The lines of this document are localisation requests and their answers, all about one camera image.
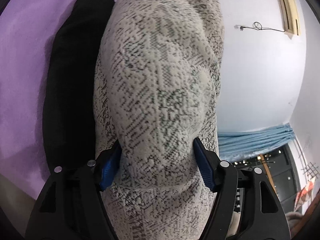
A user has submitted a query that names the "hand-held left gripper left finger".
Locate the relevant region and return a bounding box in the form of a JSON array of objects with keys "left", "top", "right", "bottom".
[{"left": 25, "top": 140, "right": 123, "bottom": 240}]

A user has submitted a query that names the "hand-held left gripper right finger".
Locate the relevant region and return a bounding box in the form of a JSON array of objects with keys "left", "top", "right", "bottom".
[{"left": 193, "top": 137, "right": 292, "bottom": 240}]

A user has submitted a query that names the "grey knit jacket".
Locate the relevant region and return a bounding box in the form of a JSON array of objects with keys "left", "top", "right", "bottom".
[{"left": 92, "top": 0, "right": 225, "bottom": 240}]

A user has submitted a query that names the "light blue curtain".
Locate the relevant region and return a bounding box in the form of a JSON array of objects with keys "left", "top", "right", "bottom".
[{"left": 217, "top": 123, "right": 295, "bottom": 163}]

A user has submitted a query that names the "folded black garment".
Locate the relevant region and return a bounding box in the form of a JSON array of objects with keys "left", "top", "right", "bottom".
[{"left": 42, "top": 0, "right": 116, "bottom": 172}]

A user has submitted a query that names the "red white cloth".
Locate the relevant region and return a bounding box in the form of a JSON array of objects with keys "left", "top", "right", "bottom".
[{"left": 294, "top": 176, "right": 316, "bottom": 210}]

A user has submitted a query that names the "purple bed sheet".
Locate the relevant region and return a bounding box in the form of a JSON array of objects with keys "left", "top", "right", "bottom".
[{"left": 0, "top": 0, "right": 125, "bottom": 200}]

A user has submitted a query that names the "black power cable with plug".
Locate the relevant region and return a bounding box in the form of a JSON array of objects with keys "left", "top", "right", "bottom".
[{"left": 234, "top": 22, "right": 286, "bottom": 33}]

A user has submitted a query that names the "wall air conditioner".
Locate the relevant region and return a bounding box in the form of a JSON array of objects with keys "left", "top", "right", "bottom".
[{"left": 272, "top": 0, "right": 301, "bottom": 39}]

